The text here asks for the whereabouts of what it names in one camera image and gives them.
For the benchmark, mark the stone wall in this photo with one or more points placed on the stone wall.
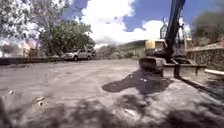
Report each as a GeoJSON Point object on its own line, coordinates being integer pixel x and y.
{"type": "Point", "coordinates": [210, 57]}

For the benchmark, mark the grey paved lot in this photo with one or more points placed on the grey paved lot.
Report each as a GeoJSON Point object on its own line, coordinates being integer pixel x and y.
{"type": "Point", "coordinates": [83, 76]}

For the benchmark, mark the hillside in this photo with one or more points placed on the hillside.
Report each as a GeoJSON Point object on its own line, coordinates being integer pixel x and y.
{"type": "Point", "coordinates": [126, 48]}

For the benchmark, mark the low dark wall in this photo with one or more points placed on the low dark wall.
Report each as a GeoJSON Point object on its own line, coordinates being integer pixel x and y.
{"type": "Point", "coordinates": [26, 60]}

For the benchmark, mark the dark excavator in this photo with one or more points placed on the dark excavator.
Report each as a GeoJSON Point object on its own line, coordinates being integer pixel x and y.
{"type": "Point", "coordinates": [173, 30]}

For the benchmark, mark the white car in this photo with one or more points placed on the white car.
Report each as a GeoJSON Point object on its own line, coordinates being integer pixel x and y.
{"type": "Point", "coordinates": [77, 55]}

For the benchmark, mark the group of green trees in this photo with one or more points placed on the group of green trees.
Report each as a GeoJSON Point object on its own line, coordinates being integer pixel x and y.
{"type": "Point", "coordinates": [66, 36]}

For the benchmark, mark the white pipe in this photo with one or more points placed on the white pipe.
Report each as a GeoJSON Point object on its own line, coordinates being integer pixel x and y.
{"type": "Point", "coordinates": [215, 71]}

